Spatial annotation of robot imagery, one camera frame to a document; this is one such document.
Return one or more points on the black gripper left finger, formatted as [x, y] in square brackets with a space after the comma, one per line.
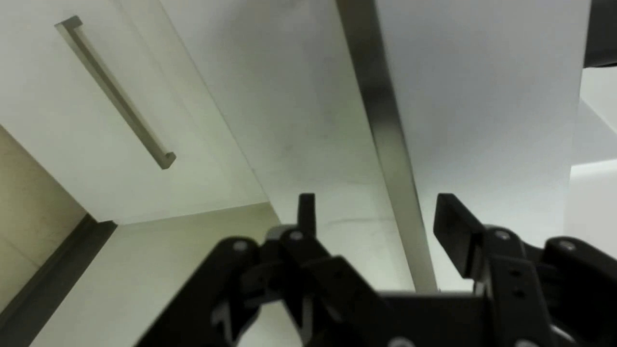
[290, 295]

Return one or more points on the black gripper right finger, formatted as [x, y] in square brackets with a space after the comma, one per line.
[547, 295]

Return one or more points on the white drawer front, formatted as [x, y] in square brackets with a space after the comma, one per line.
[40, 77]

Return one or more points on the dark baseboard strip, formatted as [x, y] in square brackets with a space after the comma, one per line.
[51, 275]

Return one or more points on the black landfill bin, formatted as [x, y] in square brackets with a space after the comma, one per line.
[605, 31]

